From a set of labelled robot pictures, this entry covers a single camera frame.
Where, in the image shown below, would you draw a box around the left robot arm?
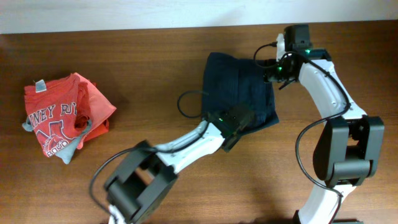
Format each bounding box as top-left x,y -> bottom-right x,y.
104,104 -> 255,223

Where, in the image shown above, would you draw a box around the folded red graphic t-shirt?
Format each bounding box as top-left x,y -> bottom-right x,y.
22,73 -> 116,164

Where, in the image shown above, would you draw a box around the dark navy blue shorts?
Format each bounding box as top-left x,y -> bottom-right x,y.
201,52 -> 279,135

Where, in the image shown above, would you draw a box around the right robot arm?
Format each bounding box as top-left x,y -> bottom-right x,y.
264,24 -> 385,224

